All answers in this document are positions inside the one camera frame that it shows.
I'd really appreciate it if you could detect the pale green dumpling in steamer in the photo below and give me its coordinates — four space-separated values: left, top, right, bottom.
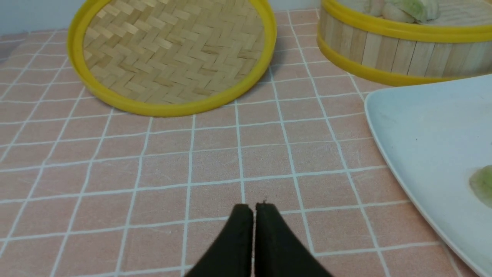
386 0 441 23

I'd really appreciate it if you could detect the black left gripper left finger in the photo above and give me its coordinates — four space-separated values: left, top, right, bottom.
186 204 254 277

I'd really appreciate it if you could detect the green dumpling left on plate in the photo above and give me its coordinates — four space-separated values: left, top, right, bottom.
469 165 492 208

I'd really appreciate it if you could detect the green dumpling steamer front left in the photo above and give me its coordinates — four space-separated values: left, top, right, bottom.
382 2 415 23

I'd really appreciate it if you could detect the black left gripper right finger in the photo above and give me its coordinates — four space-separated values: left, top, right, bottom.
254 203 332 277

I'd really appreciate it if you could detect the bamboo steamer lid yellow rim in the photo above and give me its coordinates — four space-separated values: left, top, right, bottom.
66 0 277 117

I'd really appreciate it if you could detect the bamboo steamer basket yellow rim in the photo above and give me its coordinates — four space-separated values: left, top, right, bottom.
317 0 491 86

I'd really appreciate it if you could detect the white square plate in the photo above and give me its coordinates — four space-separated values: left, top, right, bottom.
364 74 492 277

